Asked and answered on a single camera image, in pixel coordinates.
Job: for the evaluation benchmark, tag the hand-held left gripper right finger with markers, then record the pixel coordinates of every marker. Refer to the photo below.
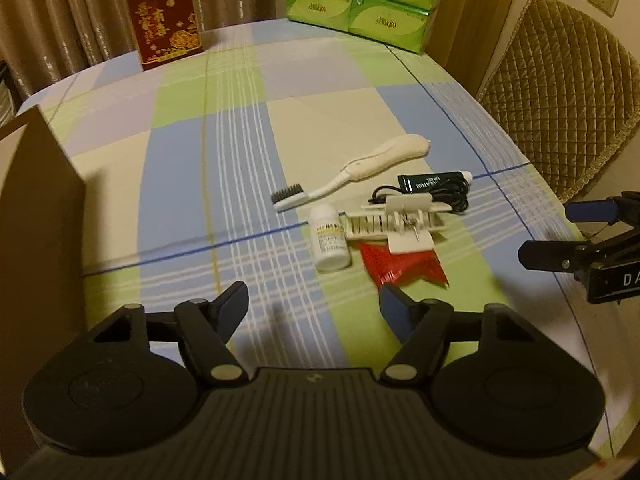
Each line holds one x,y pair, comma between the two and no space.
395,306

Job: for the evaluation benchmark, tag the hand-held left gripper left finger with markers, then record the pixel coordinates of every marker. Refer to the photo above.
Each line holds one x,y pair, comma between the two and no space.
234,309

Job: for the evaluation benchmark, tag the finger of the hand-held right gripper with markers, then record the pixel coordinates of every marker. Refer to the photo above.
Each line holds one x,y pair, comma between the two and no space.
545,254
590,209

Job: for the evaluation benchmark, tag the red packet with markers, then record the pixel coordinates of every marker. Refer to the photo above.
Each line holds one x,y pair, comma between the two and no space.
400,265

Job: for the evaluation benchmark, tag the white pill bottle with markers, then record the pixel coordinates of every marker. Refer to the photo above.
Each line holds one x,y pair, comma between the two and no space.
330,240

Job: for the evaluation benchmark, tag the white hair claw clip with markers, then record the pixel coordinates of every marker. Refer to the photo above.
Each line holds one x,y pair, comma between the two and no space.
410,205

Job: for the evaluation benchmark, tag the black tube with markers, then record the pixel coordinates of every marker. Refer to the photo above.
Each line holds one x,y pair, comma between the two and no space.
425,182

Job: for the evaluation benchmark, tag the white folding brush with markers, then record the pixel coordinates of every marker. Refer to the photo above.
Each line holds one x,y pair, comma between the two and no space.
395,152

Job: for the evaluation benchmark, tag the brown storage box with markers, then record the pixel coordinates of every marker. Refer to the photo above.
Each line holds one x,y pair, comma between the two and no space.
40,235

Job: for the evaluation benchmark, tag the chair with quilted cover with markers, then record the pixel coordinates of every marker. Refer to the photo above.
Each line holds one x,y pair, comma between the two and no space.
565,75

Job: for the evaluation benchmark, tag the checked tablecloth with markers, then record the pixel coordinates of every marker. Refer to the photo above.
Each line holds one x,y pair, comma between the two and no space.
225,160

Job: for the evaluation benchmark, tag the golden curtain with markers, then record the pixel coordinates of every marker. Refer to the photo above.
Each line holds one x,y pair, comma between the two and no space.
480,10

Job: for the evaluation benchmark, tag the stack of green tissue packs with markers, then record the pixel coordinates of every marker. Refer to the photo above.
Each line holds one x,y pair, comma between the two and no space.
380,15

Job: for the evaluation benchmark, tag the red gift box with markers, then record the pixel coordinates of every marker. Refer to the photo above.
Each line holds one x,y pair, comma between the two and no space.
165,20

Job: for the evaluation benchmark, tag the brown patterned curtain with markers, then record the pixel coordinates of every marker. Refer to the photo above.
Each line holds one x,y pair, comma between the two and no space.
75,10

